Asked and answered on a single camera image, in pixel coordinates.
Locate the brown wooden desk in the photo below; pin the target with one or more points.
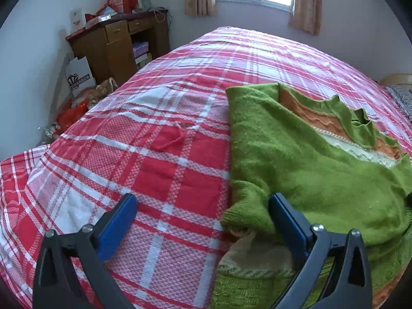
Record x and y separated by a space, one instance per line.
108 46

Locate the yellow patterned bag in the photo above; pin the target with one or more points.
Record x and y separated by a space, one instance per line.
100 92

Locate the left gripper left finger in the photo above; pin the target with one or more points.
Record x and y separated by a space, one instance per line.
56 284

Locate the red plastic bag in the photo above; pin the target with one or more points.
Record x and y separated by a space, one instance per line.
70 116

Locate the green striped knit sweater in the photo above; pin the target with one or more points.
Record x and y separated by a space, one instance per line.
331 164

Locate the red box on desk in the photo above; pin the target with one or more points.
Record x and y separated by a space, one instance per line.
122 6

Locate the right beige curtain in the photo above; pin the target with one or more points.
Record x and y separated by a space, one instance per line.
307 16

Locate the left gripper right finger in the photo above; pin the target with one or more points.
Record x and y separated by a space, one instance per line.
349 282

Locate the red plaid bed sheet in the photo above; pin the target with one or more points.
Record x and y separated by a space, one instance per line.
164 137

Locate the white card on desk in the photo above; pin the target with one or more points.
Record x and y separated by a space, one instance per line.
77 19

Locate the patterned grey pillow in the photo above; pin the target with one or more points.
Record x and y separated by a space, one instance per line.
402 95

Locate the white paper shopping bag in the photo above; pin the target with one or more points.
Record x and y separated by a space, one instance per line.
79 76

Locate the cream wooden headboard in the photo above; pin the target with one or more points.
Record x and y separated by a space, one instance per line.
396 79

